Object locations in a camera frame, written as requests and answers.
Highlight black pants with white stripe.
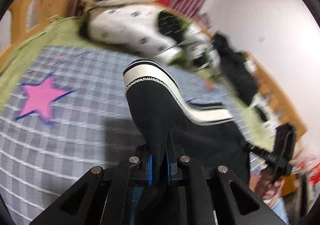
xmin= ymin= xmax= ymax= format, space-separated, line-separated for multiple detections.
xmin=122 ymin=59 xmax=251 ymax=225

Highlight black clothing pile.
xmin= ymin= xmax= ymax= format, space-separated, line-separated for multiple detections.
xmin=212 ymin=33 xmax=258 ymax=106

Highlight person's right hand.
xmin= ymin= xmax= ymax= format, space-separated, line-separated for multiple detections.
xmin=259 ymin=167 xmax=285 ymax=200

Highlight grey plaid blanket with stars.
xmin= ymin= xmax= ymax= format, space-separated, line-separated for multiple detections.
xmin=1 ymin=46 xmax=266 ymax=224

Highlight white black patterned quilt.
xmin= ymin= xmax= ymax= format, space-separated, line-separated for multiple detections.
xmin=78 ymin=2 xmax=278 ymax=130

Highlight green bed sheet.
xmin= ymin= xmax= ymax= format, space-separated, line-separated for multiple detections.
xmin=1 ymin=17 xmax=279 ymax=150

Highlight wooden bed frame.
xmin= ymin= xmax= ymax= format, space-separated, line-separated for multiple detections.
xmin=1 ymin=0 xmax=307 ymax=138

